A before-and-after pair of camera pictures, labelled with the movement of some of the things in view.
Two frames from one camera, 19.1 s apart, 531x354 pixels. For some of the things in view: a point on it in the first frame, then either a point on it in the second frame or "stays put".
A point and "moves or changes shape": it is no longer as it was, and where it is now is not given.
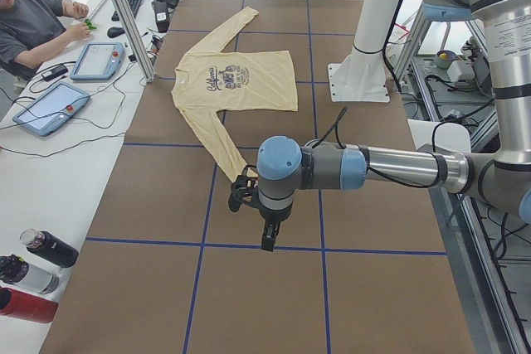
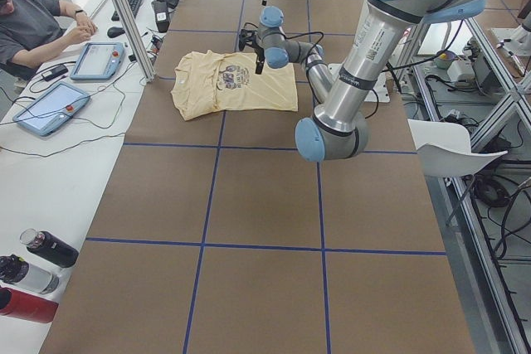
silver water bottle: x=14 y=269 stays put
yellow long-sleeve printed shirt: x=210 y=81 moves or changes shape
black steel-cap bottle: x=49 y=247 stays put
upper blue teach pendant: x=99 y=60 stays put
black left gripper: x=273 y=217 -> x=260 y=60
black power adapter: x=55 y=73 stays put
